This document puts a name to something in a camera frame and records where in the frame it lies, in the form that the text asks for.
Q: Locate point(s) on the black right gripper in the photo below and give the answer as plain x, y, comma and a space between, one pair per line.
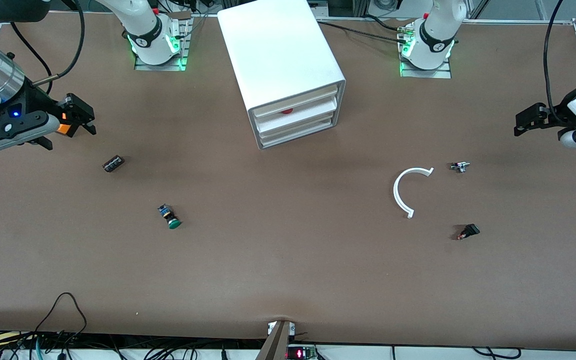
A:
36, 103

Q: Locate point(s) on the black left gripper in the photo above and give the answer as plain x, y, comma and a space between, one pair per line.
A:
556, 114

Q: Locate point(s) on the green push button switch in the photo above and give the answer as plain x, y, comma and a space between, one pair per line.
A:
170, 218

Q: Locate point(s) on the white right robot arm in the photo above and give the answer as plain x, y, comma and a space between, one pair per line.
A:
153, 30

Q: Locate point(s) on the orange button box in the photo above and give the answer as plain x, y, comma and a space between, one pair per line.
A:
64, 127

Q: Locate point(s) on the black cylindrical capacitor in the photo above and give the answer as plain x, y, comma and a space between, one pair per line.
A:
113, 164

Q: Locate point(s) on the small metal connector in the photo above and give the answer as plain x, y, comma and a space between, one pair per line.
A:
460, 166

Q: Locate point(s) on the white curved plastic arc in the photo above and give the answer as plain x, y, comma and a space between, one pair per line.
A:
396, 192

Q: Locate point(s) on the small red object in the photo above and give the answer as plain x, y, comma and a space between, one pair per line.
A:
287, 110

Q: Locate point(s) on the red LED display module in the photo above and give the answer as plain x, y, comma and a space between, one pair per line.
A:
300, 353

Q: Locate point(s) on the aluminium frame rail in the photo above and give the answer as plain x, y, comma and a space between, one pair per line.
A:
518, 22

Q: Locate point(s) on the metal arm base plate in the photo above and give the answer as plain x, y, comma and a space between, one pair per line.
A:
184, 55
425, 73

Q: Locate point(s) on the black rocker switch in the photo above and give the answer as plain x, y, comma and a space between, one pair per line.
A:
469, 231

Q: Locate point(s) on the brown camera pole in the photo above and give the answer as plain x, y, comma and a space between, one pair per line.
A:
275, 345

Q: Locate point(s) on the white pole bracket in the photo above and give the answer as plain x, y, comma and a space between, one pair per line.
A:
293, 328

